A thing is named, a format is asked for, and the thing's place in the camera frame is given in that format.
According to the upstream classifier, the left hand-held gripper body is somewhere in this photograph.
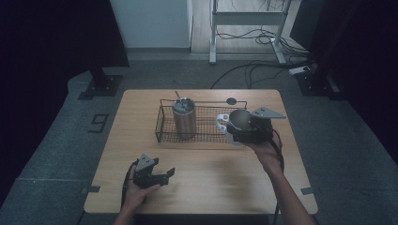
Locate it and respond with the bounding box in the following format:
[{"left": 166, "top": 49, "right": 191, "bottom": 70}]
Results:
[{"left": 132, "top": 152, "right": 166, "bottom": 189}]

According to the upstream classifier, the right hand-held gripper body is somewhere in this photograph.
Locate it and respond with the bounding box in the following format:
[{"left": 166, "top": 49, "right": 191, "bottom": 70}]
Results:
[{"left": 237, "top": 106, "right": 287, "bottom": 145}]

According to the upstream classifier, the brown wire basket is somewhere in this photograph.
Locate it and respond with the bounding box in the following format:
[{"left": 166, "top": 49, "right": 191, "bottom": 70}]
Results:
[{"left": 154, "top": 97, "right": 252, "bottom": 145}]

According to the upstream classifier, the steel tumbler with lid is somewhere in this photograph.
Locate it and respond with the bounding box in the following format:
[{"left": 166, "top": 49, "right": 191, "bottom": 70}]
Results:
[{"left": 171, "top": 97, "right": 198, "bottom": 141}]

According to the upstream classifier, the person's left hand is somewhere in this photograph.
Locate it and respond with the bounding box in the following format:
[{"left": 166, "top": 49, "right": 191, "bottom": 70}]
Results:
[{"left": 122, "top": 164, "right": 162, "bottom": 214}]

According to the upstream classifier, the person's right hand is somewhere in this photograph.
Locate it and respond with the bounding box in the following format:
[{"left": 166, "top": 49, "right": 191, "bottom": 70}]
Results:
[{"left": 246, "top": 128, "right": 284, "bottom": 176}]

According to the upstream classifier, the white power strip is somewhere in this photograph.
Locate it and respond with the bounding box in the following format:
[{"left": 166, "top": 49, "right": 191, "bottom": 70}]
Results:
[{"left": 287, "top": 65, "right": 312, "bottom": 76}]

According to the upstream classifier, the black stand base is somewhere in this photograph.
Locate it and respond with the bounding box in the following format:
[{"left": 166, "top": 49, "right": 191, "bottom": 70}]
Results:
[
  {"left": 77, "top": 66, "right": 124, "bottom": 101},
  {"left": 295, "top": 62, "right": 345, "bottom": 101}
]

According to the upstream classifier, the dark curtain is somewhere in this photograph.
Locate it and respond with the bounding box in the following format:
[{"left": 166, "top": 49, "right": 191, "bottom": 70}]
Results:
[
  {"left": 0, "top": 0, "right": 131, "bottom": 208},
  {"left": 289, "top": 0, "right": 398, "bottom": 158}
]

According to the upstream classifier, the white cabinet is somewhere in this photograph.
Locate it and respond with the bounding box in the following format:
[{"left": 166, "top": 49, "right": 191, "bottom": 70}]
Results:
[{"left": 109, "top": 0, "right": 194, "bottom": 50}]

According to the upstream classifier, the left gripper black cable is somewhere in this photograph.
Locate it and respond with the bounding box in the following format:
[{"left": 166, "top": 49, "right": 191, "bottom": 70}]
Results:
[{"left": 120, "top": 158, "right": 139, "bottom": 208}]

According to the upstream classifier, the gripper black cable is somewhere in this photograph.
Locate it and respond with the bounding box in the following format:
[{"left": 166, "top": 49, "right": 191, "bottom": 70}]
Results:
[
  {"left": 120, "top": 158, "right": 139, "bottom": 208},
  {"left": 268, "top": 128, "right": 286, "bottom": 225}
]

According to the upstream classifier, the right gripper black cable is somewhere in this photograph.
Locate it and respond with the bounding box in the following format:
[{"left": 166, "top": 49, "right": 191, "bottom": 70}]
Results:
[{"left": 268, "top": 128, "right": 286, "bottom": 225}]

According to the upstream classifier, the long black floor cable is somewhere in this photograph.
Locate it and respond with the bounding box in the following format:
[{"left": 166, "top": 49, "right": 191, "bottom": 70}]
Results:
[{"left": 209, "top": 59, "right": 315, "bottom": 90}]

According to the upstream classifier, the tangle of floor cables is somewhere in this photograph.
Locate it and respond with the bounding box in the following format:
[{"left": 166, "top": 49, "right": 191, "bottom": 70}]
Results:
[{"left": 215, "top": 25, "right": 314, "bottom": 58}]

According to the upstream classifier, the white desk frame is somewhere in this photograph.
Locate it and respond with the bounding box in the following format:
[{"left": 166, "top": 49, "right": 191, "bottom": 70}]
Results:
[{"left": 208, "top": 0, "right": 294, "bottom": 66}]

